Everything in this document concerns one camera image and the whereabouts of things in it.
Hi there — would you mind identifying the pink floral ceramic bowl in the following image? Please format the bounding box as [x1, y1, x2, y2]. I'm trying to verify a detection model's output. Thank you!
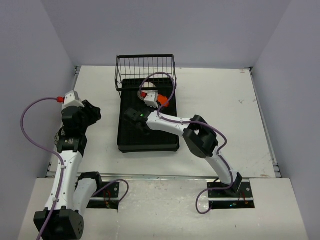
[54, 132, 61, 146]

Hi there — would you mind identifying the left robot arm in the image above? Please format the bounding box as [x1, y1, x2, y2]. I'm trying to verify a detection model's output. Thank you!
[33, 100, 104, 240]

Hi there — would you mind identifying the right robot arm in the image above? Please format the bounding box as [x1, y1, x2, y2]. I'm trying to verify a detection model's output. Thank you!
[124, 108, 243, 197]

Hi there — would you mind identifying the black dish rack tray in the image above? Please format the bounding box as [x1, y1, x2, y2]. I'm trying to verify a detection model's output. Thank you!
[117, 78, 180, 153]

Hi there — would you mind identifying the orange plastic bowl upper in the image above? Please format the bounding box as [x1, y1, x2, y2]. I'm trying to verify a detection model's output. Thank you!
[157, 94, 170, 108]

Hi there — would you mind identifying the brown patterned white bowl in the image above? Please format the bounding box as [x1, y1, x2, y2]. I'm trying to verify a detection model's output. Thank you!
[137, 81, 158, 101]

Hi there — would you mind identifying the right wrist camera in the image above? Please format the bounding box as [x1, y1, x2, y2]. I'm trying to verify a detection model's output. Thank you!
[143, 93, 159, 104]

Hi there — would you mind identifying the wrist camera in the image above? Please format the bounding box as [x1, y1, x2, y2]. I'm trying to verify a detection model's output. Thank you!
[56, 90, 84, 109]
[143, 93, 159, 104]

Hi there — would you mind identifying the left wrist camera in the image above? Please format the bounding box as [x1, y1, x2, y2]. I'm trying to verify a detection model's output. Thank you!
[56, 90, 84, 109]

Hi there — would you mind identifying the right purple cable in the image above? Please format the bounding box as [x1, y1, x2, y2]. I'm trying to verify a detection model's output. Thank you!
[138, 71, 229, 176]

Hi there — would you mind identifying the black wire basket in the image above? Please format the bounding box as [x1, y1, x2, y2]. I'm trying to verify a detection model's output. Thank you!
[114, 54, 177, 92]

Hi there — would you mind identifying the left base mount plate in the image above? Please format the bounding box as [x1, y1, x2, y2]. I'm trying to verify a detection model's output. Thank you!
[87, 182, 120, 210]

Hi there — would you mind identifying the base mount plate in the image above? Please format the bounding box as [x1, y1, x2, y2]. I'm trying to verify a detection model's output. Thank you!
[208, 179, 255, 210]
[87, 182, 120, 210]

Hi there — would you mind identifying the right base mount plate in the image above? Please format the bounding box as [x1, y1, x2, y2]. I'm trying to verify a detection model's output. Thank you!
[208, 179, 255, 210]

